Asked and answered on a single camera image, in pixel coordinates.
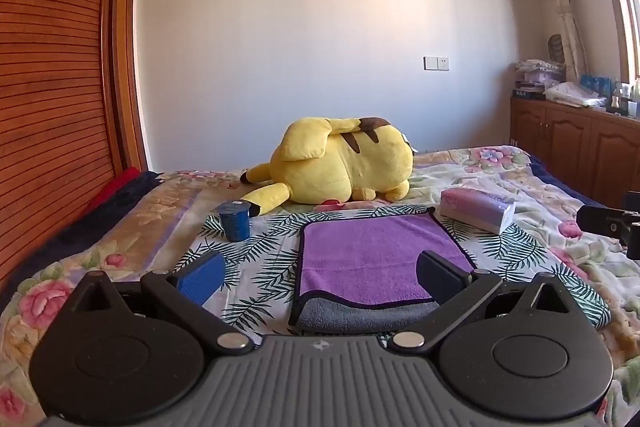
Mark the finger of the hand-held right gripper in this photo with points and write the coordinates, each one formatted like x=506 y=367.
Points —
x=602 y=219

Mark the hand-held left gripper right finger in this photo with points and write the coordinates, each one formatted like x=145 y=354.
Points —
x=442 y=277

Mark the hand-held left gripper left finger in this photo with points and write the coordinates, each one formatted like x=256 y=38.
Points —
x=200 y=279

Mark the purple towel with dark trim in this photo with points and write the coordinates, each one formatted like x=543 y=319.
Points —
x=370 y=252

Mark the grey towel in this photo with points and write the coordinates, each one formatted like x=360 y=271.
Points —
x=350 y=317

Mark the dark blue bed sheet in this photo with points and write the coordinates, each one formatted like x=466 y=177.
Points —
x=575 y=182

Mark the blue plastic cup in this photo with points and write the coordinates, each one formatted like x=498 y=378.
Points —
x=235 y=224

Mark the white leaf-print cloth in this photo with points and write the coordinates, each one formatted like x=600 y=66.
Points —
x=265 y=252

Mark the pink tissue pack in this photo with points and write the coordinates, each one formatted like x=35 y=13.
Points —
x=475 y=209

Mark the wooden cabinet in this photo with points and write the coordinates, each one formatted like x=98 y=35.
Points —
x=570 y=142

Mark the dark blue blanket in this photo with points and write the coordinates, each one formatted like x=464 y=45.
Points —
x=100 y=222

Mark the small dark bottle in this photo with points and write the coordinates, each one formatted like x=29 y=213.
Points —
x=615 y=103

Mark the red cloth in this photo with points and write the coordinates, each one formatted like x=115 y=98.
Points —
x=117 y=187

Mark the white plastic bag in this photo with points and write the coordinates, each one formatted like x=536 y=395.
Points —
x=570 y=93

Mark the blue bottle pack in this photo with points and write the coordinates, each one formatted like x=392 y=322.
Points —
x=596 y=83

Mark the black flat box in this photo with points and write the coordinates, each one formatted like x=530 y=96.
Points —
x=527 y=95

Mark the yellow plush toy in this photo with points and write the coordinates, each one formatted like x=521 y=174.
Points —
x=340 y=162

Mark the stack of folded clothes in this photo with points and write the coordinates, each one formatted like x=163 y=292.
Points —
x=539 y=74

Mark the wooden slatted wardrobe door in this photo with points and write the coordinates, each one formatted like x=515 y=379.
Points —
x=50 y=82

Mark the white wall socket plate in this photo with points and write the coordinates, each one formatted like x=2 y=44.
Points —
x=436 y=63

